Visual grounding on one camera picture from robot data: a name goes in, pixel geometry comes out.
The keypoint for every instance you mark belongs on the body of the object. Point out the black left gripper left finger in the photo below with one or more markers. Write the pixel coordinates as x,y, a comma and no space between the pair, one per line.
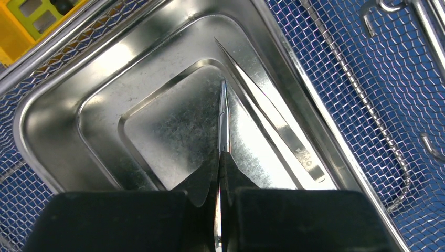
177,220

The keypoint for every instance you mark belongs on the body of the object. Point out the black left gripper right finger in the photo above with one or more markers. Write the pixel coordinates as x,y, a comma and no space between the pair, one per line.
255,219

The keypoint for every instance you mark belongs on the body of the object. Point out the steel surgical forceps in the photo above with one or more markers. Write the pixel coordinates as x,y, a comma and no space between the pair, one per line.
224,146

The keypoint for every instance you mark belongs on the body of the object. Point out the blue surgical drape cloth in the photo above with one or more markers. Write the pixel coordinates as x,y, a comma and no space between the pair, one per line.
399,87

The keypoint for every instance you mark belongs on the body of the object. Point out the stainless steel instrument tray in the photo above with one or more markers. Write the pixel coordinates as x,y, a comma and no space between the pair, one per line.
139,110

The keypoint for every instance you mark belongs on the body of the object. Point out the large orange plastic block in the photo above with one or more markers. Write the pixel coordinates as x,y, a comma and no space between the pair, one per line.
25,23

